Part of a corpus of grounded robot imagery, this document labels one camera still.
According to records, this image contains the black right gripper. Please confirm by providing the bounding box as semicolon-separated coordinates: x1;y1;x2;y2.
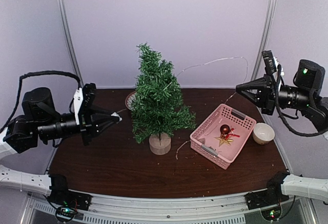
236;73;313;116

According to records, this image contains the white battery box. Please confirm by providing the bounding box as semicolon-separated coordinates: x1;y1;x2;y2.
111;112;122;122

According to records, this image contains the fairy light wire string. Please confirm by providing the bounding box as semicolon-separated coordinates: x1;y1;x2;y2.
116;56;249;161

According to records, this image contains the small green christmas tree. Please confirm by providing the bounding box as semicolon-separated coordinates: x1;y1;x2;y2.
131;43;196;155

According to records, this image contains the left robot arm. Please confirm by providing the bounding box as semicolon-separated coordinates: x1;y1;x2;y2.
1;83;122;206

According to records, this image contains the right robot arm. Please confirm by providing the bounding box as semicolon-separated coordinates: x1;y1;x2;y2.
96;60;327;198

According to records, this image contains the red christmas ball ornament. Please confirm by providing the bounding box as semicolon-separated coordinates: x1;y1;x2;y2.
220;124;231;135

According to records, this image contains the floral patterned ceramic plate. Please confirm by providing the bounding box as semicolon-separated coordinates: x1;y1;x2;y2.
125;91;136;111

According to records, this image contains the white ceramic bowl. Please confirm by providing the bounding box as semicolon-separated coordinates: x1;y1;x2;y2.
252;123;275;145

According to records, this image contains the red ribbon ornament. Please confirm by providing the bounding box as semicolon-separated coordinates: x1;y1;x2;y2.
227;128;240;138

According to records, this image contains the gold star ornament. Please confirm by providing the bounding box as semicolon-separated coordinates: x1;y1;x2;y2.
215;135;233;147

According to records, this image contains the pink perforated plastic basket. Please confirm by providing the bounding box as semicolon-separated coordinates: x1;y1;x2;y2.
190;104;257;170

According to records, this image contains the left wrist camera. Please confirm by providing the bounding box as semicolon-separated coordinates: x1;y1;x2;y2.
73;83;96;119

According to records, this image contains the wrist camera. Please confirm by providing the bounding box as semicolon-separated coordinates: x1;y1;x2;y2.
73;83;96;119
262;50;279;75

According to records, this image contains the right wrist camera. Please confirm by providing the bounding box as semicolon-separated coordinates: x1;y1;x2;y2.
262;50;279;75

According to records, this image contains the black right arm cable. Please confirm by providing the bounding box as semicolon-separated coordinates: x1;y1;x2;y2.
274;65;325;136

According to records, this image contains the black braided left cable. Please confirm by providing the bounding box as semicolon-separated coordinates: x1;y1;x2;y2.
0;71;84;132

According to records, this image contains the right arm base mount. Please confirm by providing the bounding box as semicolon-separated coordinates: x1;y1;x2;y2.
244;172;290;222

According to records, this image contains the aluminium front rail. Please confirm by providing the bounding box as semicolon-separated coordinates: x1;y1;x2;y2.
20;180;317;224

